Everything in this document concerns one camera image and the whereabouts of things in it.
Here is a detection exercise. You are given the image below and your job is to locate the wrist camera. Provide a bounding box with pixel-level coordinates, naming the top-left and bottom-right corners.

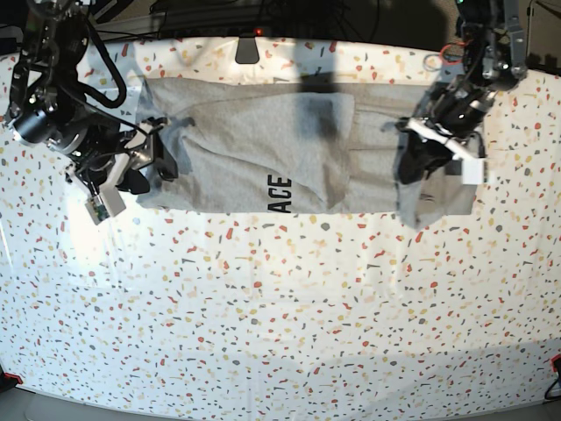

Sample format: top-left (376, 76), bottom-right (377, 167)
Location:
top-left (85, 187), bottom-right (126, 225)
top-left (444, 154), bottom-right (488, 186)

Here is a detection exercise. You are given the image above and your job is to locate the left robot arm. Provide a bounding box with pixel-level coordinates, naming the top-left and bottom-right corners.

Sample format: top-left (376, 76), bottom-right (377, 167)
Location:
top-left (396, 1), bottom-right (527, 185)

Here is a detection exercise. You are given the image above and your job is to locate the red clamp corner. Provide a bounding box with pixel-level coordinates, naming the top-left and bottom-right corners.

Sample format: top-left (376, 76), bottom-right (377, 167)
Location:
top-left (1, 373), bottom-right (22, 387)
top-left (550, 354), bottom-right (561, 375)

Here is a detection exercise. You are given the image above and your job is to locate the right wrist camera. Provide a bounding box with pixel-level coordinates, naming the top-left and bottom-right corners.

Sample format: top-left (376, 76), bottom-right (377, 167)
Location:
top-left (85, 187), bottom-right (126, 225)

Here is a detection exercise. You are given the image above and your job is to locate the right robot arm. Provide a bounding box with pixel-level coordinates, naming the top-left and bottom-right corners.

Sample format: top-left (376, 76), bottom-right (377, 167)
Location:
top-left (5, 1), bottom-right (178, 196)

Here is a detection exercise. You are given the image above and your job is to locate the grey T-shirt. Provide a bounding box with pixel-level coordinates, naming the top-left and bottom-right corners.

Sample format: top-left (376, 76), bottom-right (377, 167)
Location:
top-left (136, 78), bottom-right (476, 228)

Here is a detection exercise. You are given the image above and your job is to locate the red clamp left corner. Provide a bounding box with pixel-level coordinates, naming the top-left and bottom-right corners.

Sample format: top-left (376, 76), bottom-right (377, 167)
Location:
top-left (1, 373), bottom-right (22, 387)

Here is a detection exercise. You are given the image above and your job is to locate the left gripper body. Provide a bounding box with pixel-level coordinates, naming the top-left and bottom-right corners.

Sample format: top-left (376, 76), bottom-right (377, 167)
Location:
top-left (413, 76), bottom-right (497, 139)

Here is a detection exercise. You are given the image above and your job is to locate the terrazzo pattern table cloth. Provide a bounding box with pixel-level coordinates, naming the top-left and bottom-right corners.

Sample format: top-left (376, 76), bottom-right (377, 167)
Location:
top-left (0, 35), bottom-right (561, 421)

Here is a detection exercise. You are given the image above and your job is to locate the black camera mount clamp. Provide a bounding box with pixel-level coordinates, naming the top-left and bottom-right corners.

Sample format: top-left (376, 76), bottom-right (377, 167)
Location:
top-left (235, 37), bottom-right (259, 65)

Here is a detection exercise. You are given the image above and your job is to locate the red clamp right corner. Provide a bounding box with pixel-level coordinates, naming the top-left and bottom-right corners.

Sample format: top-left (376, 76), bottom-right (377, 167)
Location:
top-left (550, 354), bottom-right (561, 375)

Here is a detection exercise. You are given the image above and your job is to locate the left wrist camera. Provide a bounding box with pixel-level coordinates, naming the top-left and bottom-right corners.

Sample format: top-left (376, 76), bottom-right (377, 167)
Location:
top-left (444, 154), bottom-right (488, 186)

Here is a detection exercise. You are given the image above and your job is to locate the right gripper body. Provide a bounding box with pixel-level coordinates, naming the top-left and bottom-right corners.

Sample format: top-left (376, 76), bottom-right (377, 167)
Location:
top-left (65, 119), bottom-right (153, 184)

